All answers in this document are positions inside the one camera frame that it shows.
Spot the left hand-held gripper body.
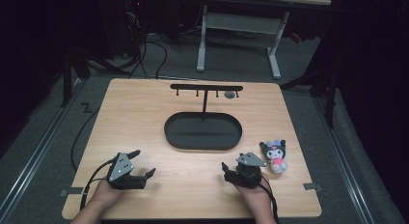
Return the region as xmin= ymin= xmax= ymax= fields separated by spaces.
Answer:
xmin=107 ymin=151 xmax=148 ymax=191

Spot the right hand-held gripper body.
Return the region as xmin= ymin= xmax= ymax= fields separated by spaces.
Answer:
xmin=225 ymin=152 xmax=268 ymax=189

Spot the person's right hand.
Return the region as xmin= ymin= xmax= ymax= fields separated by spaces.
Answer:
xmin=233 ymin=171 xmax=275 ymax=216

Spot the person's left hand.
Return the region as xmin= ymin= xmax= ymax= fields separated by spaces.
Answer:
xmin=90 ymin=179 xmax=125 ymax=212

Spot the black and pink plush toy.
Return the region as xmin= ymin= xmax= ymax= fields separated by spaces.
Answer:
xmin=259 ymin=139 xmax=288 ymax=175

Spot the black hook stand with tray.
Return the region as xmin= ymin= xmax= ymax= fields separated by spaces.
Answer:
xmin=163 ymin=83 xmax=244 ymax=152

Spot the black metal stand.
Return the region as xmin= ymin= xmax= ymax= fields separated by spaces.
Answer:
xmin=60 ymin=48 xmax=92 ymax=108
xmin=281 ymin=66 xmax=341 ymax=129

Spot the dark computer tower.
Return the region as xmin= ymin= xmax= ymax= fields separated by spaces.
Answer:
xmin=97 ymin=0 xmax=144 ymax=59

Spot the white-framed desk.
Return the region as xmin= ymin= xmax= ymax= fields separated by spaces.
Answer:
xmin=196 ymin=0 xmax=332 ymax=80

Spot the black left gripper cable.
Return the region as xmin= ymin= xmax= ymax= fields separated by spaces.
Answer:
xmin=78 ymin=157 xmax=118 ymax=211

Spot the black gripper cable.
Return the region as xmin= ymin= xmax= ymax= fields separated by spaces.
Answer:
xmin=257 ymin=182 xmax=280 ymax=224
xmin=78 ymin=157 xmax=118 ymax=211

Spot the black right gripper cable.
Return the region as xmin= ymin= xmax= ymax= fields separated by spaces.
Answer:
xmin=257 ymin=182 xmax=280 ymax=224

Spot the black floor cable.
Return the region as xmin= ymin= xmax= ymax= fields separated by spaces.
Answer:
xmin=69 ymin=107 xmax=101 ymax=172

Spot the aluminium floor rail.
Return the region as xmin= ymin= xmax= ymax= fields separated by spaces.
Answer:
xmin=313 ymin=97 xmax=377 ymax=224
xmin=0 ymin=78 xmax=85 ymax=215

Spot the bundle of black cables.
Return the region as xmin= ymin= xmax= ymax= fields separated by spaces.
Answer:
xmin=123 ymin=0 xmax=169 ymax=80

